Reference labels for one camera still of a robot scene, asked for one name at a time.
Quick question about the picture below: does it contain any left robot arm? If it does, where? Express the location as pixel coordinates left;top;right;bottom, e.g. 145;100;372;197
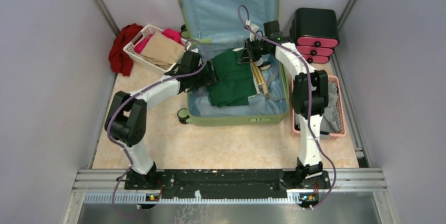
104;51;218;190

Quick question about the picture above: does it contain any tan folded cloth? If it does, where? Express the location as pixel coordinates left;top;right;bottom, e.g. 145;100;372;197
140;32;185;69

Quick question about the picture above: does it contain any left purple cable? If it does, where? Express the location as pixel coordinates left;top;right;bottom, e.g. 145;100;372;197
106;38;209;219

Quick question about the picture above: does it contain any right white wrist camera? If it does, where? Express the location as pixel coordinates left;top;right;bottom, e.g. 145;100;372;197
245;19;259;42

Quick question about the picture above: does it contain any dark green garment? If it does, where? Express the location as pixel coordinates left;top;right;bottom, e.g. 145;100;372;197
207;49;257;107

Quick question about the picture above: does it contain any red cloth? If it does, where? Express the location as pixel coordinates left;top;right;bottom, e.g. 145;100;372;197
108;23;143;77

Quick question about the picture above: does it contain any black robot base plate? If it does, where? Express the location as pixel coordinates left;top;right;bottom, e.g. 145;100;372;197
123;169;331;199

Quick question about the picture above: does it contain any aluminium frame rail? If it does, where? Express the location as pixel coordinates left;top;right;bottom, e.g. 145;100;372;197
73;168;388;205

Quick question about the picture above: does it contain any green hard-shell suitcase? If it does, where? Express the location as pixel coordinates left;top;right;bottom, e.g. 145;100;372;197
178;0;290;126

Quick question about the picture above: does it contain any black pink drawer cabinet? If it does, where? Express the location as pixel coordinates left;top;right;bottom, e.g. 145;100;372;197
290;7;340;64

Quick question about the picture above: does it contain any pink folded cloth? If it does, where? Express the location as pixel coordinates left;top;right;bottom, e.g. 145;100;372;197
134;28;184;54

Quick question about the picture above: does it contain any pink plastic basket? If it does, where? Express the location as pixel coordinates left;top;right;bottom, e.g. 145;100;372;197
291;70;346;139

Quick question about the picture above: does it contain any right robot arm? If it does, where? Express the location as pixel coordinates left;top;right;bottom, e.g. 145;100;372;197
243;20;329;188

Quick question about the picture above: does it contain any grey garment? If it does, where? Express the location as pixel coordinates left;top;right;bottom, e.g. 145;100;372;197
322;83;341;133

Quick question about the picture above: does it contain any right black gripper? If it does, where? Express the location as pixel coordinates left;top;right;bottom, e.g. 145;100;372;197
238;37;269;65

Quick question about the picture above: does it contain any white plastic basket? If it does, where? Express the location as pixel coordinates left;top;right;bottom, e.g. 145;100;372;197
124;25;186;74

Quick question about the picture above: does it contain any round white black item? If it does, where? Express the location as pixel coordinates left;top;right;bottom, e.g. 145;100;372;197
258;61;271;71

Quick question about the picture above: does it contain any wooden stick bundle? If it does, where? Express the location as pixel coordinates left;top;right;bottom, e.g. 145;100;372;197
250;62;269;100

